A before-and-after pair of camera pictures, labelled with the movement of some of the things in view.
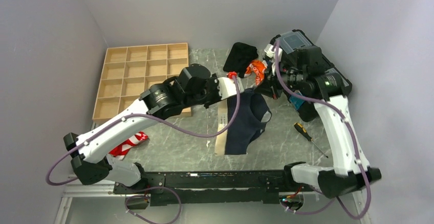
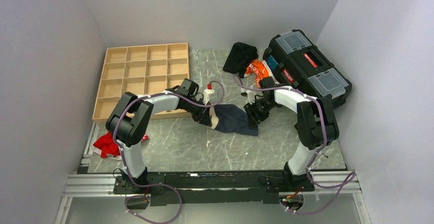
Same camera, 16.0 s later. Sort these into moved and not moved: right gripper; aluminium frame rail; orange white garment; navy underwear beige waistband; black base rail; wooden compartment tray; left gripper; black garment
Moved: navy underwear beige waistband; right gripper; left gripper
Not moved: aluminium frame rail; black base rail; wooden compartment tray; orange white garment; black garment
